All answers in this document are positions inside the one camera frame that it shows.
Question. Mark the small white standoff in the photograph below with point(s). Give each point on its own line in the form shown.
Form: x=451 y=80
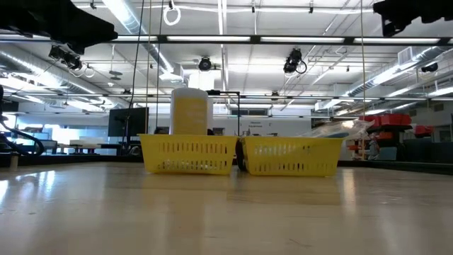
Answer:
x=14 y=161

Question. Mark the yellow white wipes canister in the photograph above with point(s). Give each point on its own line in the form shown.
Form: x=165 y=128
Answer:
x=189 y=113

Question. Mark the thin black metal stand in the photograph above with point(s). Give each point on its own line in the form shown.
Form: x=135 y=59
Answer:
x=239 y=113

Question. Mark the person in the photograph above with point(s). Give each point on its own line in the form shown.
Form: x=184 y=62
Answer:
x=210 y=132

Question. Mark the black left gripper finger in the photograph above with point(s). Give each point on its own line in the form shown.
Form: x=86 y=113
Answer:
x=95 y=36
x=90 y=23

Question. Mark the yellow slotted plastic basket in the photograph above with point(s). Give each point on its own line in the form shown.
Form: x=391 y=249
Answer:
x=290 y=141
x=187 y=139

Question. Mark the silver ventilation duct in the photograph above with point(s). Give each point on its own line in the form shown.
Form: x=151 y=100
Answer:
x=42 y=71
x=407 y=65

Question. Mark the black monitor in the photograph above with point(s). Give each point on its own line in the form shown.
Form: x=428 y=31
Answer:
x=129 y=122

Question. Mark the red storage bin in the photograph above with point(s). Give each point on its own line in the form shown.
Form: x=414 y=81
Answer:
x=423 y=130

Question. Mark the black overhead frame bar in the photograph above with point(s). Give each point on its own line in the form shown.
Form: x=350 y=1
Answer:
x=212 y=39

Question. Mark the shelf with red bins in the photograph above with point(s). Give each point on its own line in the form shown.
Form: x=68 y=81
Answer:
x=389 y=120

